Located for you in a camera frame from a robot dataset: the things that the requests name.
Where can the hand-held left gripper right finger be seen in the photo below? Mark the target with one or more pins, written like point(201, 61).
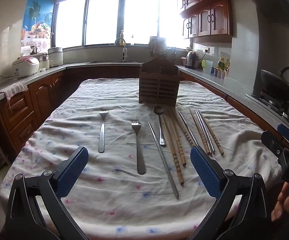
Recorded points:
point(205, 172)

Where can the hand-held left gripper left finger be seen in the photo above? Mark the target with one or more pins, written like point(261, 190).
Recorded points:
point(73, 170)

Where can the chopsticks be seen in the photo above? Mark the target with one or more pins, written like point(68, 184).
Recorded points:
point(206, 130)

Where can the wooden utensil holder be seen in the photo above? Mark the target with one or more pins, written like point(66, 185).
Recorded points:
point(159, 85)

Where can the person's right hand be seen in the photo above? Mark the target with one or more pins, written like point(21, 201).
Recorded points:
point(284, 202)

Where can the gas stove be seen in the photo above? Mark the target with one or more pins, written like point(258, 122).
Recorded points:
point(272, 100)

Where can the small steel fork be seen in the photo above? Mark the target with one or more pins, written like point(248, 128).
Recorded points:
point(101, 140)

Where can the long steel chopstick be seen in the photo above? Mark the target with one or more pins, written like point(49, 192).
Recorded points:
point(163, 160)

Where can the dark patterned metal chopstick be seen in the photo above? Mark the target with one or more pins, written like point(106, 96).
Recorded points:
point(188, 130)

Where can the black wok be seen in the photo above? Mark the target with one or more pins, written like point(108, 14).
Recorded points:
point(277, 85)

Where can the grey kitchen countertop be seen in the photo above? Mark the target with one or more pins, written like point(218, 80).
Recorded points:
point(234, 87)

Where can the large steel fork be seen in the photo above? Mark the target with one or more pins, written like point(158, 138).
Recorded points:
point(140, 157)

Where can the white floral tablecloth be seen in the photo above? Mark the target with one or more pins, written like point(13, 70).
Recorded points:
point(84, 100)

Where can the steel spoon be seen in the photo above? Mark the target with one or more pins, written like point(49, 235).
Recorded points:
point(158, 110)

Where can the wooden lower cabinets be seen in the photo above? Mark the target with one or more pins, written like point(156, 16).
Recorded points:
point(19, 110)

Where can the wooden cabinets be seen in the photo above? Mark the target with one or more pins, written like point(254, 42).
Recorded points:
point(19, 110)
point(217, 17)

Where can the white spice jar set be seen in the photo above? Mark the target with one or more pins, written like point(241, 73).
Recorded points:
point(219, 73)

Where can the yellow condiment bottle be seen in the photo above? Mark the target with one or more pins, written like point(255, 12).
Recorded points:
point(227, 64)
point(221, 63)

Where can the green white pitcher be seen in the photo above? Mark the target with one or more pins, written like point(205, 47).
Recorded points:
point(208, 66)

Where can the pink hanging dish cloth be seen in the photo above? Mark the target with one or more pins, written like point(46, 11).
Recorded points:
point(14, 88)

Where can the pink white rice cooker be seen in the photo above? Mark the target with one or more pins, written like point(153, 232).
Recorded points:
point(25, 67)

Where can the steel electric kettle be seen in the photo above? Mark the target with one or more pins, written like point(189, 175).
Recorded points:
point(191, 60)

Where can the white electric cooking pot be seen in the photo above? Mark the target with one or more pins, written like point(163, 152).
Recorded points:
point(55, 56)

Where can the kitchen tool holder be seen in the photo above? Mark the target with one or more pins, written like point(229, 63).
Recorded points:
point(170, 53)

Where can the chrome kitchen faucet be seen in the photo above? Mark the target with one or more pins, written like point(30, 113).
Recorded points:
point(124, 51)

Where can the wooden upper cabinets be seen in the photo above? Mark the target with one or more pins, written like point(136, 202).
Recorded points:
point(217, 17)

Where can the metal dish rack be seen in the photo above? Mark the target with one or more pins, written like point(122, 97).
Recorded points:
point(157, 45)

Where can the dish soap bottle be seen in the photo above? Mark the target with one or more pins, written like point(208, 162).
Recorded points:
point(121, 37)

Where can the kitchen window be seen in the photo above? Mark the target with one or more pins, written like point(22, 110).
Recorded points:
point(102, 17)

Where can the tropical fruit wall poster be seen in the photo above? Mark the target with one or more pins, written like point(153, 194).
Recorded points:
point(38, 12)

